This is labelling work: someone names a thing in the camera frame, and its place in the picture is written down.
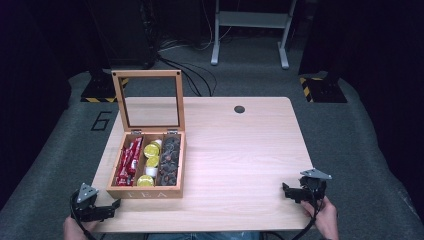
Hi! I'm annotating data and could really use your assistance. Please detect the person's right hand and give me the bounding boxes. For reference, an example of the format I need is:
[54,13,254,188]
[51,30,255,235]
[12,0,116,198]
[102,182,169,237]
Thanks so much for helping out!
[300,196,340,240]

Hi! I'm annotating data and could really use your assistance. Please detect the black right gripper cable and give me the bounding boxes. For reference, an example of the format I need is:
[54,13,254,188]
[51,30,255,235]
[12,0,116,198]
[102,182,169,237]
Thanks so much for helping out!
[291,199,324,240]

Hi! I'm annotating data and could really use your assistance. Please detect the wooden tea box with lid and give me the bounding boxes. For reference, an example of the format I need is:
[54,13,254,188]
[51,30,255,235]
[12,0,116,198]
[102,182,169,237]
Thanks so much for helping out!
[106,69,187,200]

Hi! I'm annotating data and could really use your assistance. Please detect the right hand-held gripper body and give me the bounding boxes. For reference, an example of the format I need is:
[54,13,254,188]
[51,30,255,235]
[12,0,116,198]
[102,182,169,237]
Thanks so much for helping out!
[299,168,333,204]

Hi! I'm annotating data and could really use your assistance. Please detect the black cabinet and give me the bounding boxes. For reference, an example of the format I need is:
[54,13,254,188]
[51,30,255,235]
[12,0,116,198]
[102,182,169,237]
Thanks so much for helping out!
[85,0,158,70]

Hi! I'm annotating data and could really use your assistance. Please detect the dark brown packets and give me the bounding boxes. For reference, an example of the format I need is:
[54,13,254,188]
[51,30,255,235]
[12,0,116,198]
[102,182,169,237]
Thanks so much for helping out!
[155,134,182,187]

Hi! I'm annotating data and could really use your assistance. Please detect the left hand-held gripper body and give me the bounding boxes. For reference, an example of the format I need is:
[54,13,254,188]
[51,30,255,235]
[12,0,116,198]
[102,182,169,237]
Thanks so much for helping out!
[70,182,101,223]

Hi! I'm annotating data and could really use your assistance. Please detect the black floor cables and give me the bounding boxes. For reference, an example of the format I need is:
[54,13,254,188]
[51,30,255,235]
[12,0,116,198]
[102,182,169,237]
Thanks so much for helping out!
[155,54,218,98]

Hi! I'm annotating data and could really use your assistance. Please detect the person's left hand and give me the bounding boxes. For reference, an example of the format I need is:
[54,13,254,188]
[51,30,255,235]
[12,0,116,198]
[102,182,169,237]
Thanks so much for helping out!
[63,215,100,240]

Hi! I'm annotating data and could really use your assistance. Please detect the white metal stand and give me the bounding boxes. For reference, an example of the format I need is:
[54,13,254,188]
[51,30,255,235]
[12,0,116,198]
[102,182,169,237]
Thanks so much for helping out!
[210,0,298,71]

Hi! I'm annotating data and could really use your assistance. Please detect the black striped stand base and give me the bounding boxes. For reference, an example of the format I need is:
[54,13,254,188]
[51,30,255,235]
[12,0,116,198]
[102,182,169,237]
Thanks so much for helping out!
[298,71,348,104]
[80,68,130,104]

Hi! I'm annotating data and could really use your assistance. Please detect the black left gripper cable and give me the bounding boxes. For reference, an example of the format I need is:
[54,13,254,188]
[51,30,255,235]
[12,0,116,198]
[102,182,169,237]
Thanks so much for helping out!
[68,190,98,240]

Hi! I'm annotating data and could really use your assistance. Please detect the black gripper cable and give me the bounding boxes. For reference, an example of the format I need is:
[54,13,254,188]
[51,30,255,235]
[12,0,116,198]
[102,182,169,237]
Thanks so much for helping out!
[68,190,98,240]
[291,199,324,240]

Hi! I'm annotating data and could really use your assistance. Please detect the red sachet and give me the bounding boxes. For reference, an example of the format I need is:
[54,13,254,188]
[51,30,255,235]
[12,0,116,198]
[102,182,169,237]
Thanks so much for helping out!
[125,135,144,178]
[114,142,134,187]

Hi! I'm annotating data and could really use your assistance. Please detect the white floor cables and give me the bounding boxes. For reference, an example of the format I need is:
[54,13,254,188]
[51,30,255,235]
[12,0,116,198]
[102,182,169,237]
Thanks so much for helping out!
[158,0,235,53]

